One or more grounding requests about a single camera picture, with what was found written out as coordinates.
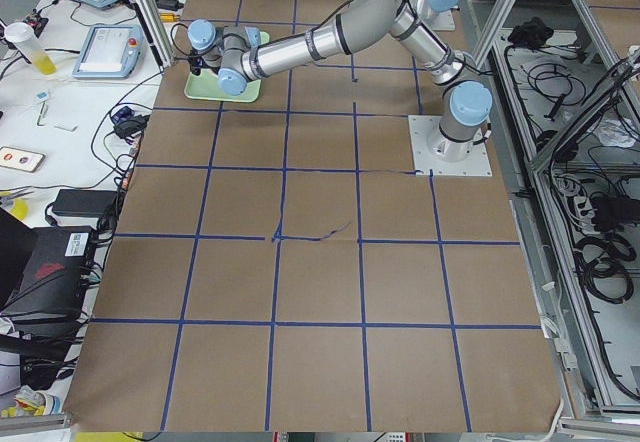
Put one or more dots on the black computer box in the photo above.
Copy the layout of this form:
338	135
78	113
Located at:
54	282

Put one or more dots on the teach pendant near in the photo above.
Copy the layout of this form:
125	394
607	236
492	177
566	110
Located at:
109	51

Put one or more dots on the smartphone on table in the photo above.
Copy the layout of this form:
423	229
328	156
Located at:
20	160

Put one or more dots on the black power adapter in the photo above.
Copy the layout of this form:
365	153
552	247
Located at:
83	203

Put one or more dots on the bottle with yellow liquid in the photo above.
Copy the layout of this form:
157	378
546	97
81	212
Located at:
23	37

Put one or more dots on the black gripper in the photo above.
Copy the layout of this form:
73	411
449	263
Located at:
210	62

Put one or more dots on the aluminium frame post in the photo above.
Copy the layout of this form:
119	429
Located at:
154	31

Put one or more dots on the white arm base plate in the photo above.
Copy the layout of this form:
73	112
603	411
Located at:
435	155
441	21

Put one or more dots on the light green plastic tray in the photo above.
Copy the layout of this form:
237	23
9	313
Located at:
200	89

